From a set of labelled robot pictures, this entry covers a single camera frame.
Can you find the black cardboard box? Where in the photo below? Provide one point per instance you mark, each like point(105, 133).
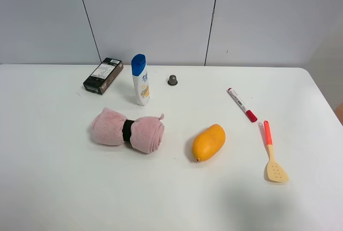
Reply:
point(103, 76)

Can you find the grey coffee capsule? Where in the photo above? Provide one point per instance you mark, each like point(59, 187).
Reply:
point(172, 81)

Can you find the red white marker pen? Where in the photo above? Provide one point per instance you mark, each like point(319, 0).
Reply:
point(249, 114)

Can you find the pink towel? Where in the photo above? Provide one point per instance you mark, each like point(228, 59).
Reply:
point(113, 129)

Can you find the yellow mango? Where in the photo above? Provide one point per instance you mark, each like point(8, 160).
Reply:
point(208, 143)

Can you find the orange beige slotted spatula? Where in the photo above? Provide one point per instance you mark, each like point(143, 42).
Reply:
point(273, 171)

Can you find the white blue shampoo bottle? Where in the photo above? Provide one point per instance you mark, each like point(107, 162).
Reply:
point(140, 79)

